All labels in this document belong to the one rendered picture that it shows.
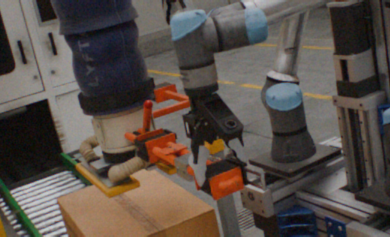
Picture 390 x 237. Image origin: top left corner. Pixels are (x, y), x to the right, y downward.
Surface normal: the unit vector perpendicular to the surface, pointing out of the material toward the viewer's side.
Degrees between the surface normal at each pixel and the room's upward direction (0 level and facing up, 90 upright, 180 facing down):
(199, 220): 90
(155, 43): 90
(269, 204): 90
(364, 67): 90
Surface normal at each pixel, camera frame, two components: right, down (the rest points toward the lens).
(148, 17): 0.51, 0.15
